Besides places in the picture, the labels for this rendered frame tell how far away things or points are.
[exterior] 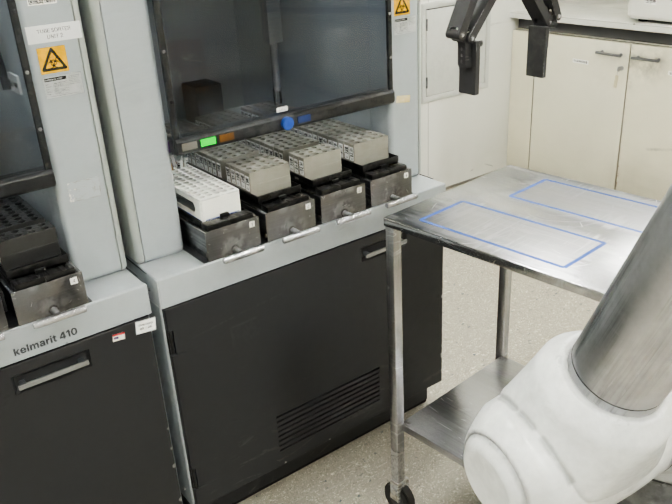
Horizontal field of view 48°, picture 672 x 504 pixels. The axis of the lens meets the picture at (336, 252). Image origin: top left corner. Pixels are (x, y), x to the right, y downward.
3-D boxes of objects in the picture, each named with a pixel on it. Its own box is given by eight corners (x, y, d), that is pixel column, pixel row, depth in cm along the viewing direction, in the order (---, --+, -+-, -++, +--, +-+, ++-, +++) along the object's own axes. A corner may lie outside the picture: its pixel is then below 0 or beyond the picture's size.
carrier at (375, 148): (384, 155, 197) (383, 133, 194) (389, 157, 195) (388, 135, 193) (349, 165, 191) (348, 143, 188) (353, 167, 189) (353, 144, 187)
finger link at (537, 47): (528, 25, 105) (532, 24, 106) (525, 75, 108) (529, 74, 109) (545, 27, 103) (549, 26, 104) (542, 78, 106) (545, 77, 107)
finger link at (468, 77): (480, 40, 96) (476, 41, 96) (478, 94, 99) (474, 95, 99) (463, 38, 99) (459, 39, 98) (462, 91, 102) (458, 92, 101)
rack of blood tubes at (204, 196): (146, 193, 185) (142, 169, 183) (183, 183, 191) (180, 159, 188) (203, 227, 163) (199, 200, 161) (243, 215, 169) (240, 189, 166)
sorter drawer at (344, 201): (189, 161, 229) (185, 133, 225) (229, 151, 236) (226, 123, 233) (332, 230, 176) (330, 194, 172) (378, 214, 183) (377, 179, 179)
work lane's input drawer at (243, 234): (93, 186, 213) (87, 155, 209) (138, 174, 220) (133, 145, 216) (217, 270, 159) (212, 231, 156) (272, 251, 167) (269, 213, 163)
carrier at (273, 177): (287, 184, 181) (285, 160, 178) (292, 186, 179) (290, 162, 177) (246, 196, 175) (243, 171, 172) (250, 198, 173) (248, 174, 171)
